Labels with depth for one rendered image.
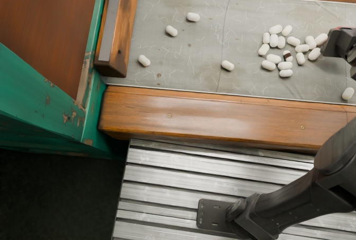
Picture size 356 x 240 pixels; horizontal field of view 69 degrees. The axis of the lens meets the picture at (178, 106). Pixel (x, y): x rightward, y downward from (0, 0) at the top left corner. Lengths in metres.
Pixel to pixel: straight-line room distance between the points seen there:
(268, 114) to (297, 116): 0.07
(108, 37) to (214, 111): 0.29
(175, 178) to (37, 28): 0.47
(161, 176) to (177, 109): 0.18
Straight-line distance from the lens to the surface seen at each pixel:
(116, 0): 0.64
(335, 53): 0.74
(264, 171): 0.73
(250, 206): 0.56
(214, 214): 0.70
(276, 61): 0.72
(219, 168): 0.70
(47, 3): 0.44
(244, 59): 0.71
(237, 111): 0.63
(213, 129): 0.61
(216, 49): 0.71
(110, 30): 0.60
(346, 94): 0.76
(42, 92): 0.40
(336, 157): 0.37
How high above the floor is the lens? 1.36
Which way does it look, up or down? 75 degrees down
